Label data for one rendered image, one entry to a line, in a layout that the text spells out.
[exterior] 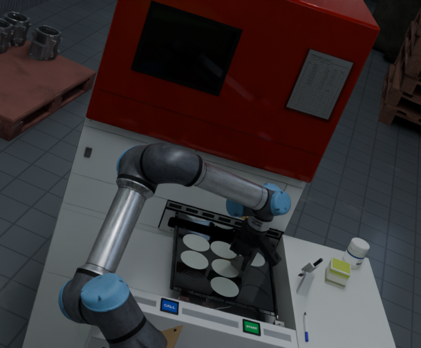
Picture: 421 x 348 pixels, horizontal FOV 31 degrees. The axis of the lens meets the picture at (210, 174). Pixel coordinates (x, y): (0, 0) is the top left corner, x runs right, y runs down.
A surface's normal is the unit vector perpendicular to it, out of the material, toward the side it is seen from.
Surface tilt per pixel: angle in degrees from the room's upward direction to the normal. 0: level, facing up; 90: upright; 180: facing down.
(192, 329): 90
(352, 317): 0
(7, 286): 0
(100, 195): 90
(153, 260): 0
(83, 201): 90
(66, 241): 90
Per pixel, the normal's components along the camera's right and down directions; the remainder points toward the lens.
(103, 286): -0.36, -0.85
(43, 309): 0.00, 0.49
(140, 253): 0.31, -0.83
